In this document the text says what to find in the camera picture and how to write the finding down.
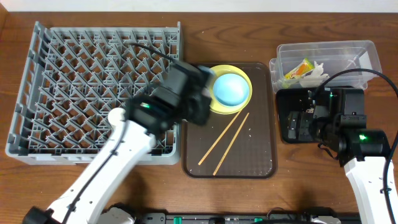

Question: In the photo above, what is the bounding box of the yellow plate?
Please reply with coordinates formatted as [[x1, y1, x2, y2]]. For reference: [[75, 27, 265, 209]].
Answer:
[[209, 65, 252, 114]]

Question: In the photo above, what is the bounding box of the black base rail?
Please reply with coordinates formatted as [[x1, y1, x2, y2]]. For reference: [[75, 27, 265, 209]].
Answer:
[[136, 207, 361, 224]]

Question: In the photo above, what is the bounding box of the wooden chopstick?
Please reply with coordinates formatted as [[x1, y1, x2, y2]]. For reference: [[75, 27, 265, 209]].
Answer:
[[213, 112, 250, 176], [198, 111, 241, 166]]

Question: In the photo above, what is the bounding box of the clear plastic waste bin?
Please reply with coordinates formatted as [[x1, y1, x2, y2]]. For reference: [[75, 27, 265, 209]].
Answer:
[[269, 40, 382, 93]]

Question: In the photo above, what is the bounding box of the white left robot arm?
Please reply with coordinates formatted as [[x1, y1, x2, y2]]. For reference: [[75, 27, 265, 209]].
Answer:
[[22, 81, 211, 223]]

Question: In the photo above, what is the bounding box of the crumpled white tissue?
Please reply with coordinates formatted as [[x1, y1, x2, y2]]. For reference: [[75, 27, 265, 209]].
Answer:
[[299, 61, 330, 88]]

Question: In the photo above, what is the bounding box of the dark brown serving tray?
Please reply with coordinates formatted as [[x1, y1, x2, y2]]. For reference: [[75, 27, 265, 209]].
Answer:
[[182, 62, 277, 179]]

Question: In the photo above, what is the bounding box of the black waste tray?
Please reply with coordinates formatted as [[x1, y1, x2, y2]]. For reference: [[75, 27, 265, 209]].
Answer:
[[275, 85, 358, 144]]

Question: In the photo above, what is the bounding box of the yellow orange snack wrapper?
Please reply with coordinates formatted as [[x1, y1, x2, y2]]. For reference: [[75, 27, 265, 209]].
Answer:
[[284, 58, 315, 80]]

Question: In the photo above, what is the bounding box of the grey plastic dishwasher rack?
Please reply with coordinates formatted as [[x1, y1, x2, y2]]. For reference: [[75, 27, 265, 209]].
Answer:
[[5, 23, 183, 165]]

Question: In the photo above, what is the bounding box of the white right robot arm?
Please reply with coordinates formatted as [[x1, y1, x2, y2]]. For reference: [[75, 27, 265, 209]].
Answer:
[[279, 102, 397, 223]]

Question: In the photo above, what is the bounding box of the light blue cup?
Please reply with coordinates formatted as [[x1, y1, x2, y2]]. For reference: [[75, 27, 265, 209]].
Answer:
[[213, 73, 249, 106]]

